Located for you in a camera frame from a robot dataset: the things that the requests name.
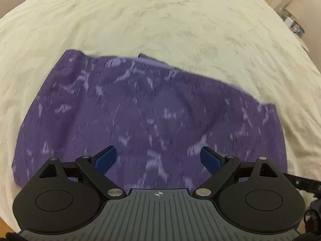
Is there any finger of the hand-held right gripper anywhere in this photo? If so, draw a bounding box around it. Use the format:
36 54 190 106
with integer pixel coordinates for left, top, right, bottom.
283 173 321 194

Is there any purple patterned garment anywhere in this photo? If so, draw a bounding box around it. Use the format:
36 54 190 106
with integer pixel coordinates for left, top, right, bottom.
11 49 288 189

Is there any cluttered cream nightstand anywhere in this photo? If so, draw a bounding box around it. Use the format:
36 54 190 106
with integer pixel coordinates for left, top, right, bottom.
261 0 311 53

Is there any small blue printed box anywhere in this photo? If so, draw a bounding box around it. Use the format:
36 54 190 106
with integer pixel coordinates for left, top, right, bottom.
288 21 306 38

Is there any bed with cream cover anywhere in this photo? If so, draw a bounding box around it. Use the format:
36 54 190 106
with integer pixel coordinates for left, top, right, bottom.
0 0 321 234

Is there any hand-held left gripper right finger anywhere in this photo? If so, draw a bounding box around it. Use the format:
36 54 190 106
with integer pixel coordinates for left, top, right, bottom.
193 146 284 198

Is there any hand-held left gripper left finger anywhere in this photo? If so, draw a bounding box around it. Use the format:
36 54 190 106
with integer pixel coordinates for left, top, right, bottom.
38 145 126 198

